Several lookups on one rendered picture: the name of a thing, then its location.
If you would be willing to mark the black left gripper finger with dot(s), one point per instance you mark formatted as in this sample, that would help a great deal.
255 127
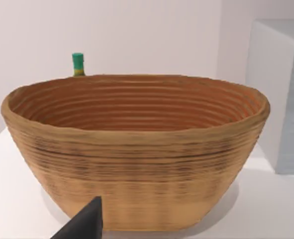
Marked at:
88 221

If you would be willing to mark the green capped bottle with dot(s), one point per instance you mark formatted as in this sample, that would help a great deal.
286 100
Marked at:
77 62

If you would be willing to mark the brown woven basket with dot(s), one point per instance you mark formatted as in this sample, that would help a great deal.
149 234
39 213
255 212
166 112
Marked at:
141 159

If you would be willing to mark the pale grey cabinet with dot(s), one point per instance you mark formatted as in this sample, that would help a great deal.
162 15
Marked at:
283 99

